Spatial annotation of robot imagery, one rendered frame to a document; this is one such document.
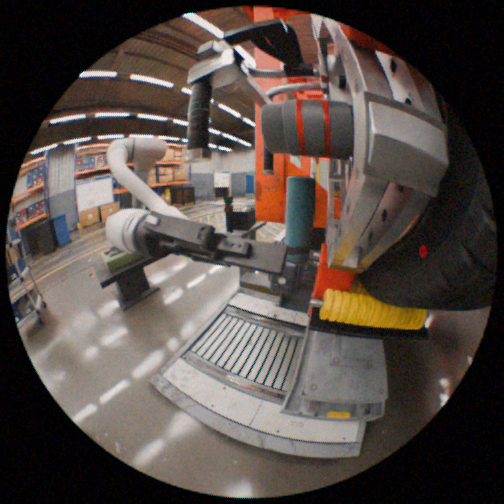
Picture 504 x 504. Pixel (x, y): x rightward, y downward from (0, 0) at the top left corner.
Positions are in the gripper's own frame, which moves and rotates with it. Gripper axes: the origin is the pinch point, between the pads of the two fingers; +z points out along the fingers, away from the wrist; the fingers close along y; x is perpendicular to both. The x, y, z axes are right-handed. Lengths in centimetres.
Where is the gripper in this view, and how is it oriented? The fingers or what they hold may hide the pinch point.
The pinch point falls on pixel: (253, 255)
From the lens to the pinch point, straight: 17.3
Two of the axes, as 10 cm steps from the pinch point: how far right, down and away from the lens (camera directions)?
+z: 9.1, 1.7, -3.7
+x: 2.9, -9.0, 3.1
